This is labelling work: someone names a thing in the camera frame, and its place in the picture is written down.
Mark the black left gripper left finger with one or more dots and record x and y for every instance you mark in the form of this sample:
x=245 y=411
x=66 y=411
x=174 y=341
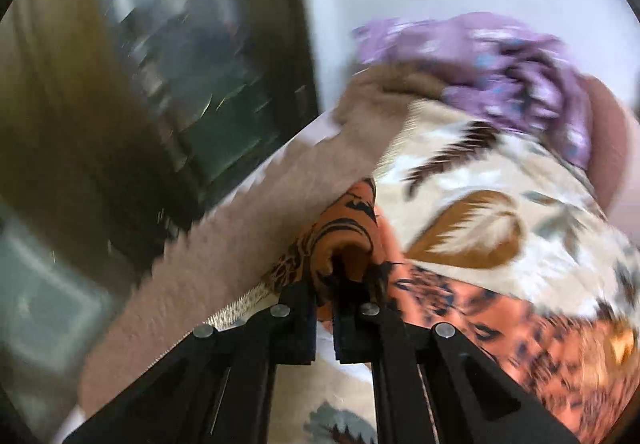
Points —
x=214 y=386

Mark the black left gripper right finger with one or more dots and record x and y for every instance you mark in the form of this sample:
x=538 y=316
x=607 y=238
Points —
x=430 y=385

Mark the orange black floral garment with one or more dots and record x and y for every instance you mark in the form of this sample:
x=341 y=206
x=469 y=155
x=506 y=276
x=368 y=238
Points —
x=584 y=372

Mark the pink brown mattress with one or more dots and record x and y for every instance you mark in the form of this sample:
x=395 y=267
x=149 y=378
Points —
x=230 y=253

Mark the cream leaf pattern blanket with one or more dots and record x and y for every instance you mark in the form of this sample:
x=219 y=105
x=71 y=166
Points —
x=572 y=261

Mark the purple floral crumpled garment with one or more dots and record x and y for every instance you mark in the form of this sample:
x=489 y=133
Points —
x=496 y=69

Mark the glass door wooden cabinet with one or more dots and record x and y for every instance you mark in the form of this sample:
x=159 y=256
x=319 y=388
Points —
x=122 y=120

